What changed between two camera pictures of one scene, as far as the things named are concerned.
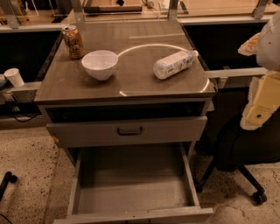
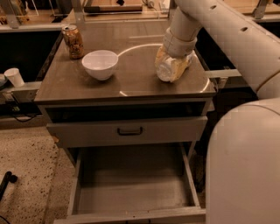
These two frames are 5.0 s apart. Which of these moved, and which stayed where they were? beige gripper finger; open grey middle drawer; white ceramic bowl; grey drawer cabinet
Moved: beige gripper finger
Stayed: open grey middle drawer; grey drawer cabinet; white ceramic bowl
